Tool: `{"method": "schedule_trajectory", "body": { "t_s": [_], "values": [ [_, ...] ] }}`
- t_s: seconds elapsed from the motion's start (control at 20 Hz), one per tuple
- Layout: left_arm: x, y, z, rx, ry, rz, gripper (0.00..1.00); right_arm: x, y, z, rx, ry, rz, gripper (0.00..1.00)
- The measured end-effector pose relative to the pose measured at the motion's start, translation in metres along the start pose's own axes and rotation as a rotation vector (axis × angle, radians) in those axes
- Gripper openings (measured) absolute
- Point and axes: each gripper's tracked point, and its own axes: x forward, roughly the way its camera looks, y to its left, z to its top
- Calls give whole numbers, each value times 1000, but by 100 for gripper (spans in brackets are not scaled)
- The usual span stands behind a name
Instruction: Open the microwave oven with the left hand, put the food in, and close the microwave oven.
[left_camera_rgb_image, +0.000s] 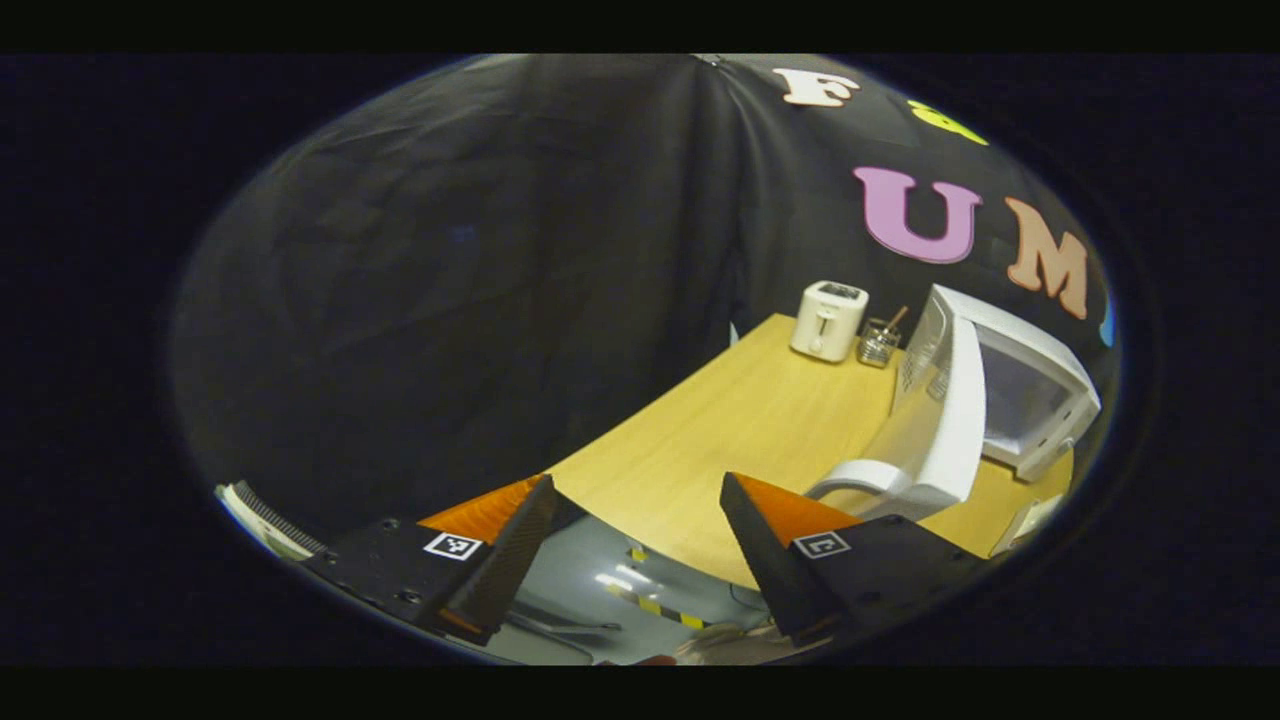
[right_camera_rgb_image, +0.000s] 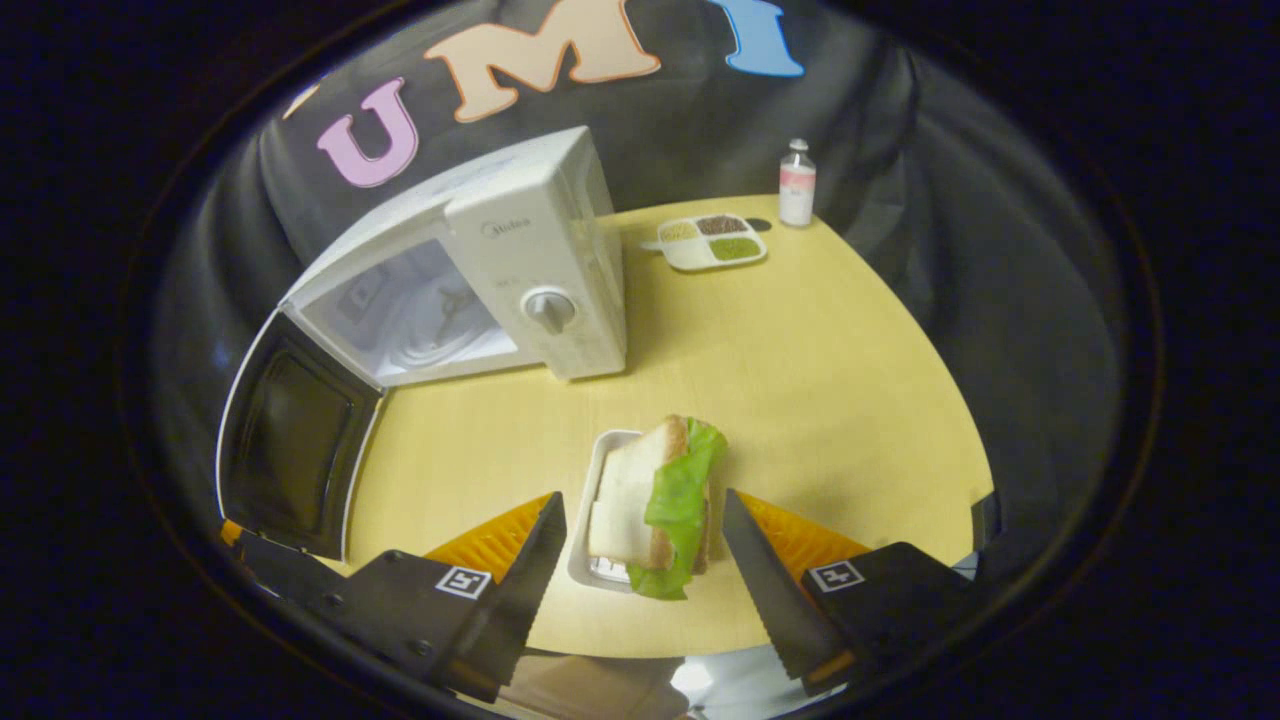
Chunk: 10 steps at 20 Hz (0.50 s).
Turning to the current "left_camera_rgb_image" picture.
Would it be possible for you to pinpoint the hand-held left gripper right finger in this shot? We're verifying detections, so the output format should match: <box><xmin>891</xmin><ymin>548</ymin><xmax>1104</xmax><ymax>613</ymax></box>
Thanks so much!
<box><xmin>718</xmin><ymin>472</ymin><xmax>991</xmax><ymax>646</ymax></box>

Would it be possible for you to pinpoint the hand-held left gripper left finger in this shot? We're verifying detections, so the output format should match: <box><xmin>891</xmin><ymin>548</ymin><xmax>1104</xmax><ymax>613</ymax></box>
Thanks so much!
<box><xmin>300</xmin><ymin>474</ymin><xmax>586</xmax><ymax>646</ymax></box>

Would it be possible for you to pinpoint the white microwave oven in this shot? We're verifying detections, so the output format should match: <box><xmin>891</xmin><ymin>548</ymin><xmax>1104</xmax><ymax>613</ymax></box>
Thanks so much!
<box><xmin>805</xmin><ymin>283</ymin><xmax>1103</xmax><ymax>523</ymax></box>

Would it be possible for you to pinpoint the glass jar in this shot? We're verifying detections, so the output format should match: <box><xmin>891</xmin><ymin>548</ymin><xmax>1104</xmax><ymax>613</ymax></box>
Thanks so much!
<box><xmin>857</xmin><ymin>318</ymin><xmax>902</xmax><ymax>369</ymax></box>

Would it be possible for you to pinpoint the white toaster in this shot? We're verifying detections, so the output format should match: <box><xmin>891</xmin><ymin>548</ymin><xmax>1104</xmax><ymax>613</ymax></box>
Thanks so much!
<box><xmin>789</xmin><ymin>280</ymin><xmax>870</xmax><ymax>364</ymax></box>

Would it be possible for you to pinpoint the white ribbed object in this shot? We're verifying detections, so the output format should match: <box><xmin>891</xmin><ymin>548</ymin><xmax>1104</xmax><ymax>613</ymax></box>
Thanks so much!
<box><xmin>215</xmin><ymin>480</ymin><xmax>326</xmax><ymax>561</ymax></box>

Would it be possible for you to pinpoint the black backdrop cloth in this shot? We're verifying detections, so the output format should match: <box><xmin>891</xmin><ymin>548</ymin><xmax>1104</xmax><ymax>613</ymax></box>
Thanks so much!
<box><xmin>170</xmin><ymin>55</ymin><xmax>1116</xmax><ymax>541</ymax></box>

